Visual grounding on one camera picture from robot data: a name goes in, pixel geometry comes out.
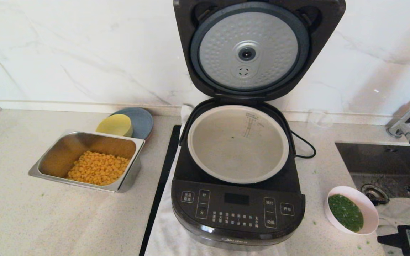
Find blue grey plate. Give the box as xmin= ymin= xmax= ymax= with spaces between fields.
xmin=111 ymin=107 xmax=154 ymax=141

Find yellow small bowl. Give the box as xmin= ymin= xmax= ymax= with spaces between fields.
xmin=96 ymin=114 xmax=133 ymax=138

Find yellow corn kernels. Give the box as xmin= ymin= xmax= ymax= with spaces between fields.
xmin=66 ymin=151 xmax=131 ymax=186

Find clear measuring cup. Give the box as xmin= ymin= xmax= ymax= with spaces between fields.
xmin=306 ymin=109 xmax=334 ymax=134

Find pink bowl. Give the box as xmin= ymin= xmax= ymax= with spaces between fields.
xmin=324 ymin=186 xmax=379 ymax=235

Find white terry towel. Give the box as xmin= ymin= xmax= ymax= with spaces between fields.
xmin=144 ymin=104 xmax=287 ymax=256

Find stainless steel tray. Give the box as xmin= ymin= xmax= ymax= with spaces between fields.
xmin=28 ymin=131 xmax=146 ymax=193

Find black rice cooker lid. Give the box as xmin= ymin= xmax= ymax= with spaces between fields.
xmin=173 ymin=0 xmax=346 ymax=102

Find white crumpled cloth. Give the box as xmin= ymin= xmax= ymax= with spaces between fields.
xmin=375 ymin=197 xmax=410 ymax=256

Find metal sink drain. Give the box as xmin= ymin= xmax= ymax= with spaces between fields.
xmin=361 ymin=184 xmax=390 ymax=206

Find black power cable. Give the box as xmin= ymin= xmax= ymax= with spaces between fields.
xmin=290 ymin=130 xmax=316 ymax=159

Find black Midea rice cooker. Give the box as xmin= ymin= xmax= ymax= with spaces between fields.
xmin=171 ymin=99 xmax=306 ymax=251

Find black flat strip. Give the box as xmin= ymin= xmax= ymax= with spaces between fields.
xmin=139 ymin=124 xmax=182 ymax=256

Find chopped green onions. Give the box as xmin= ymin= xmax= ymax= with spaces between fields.
xmin=328 ymin=194 xmax=364 ymax=233

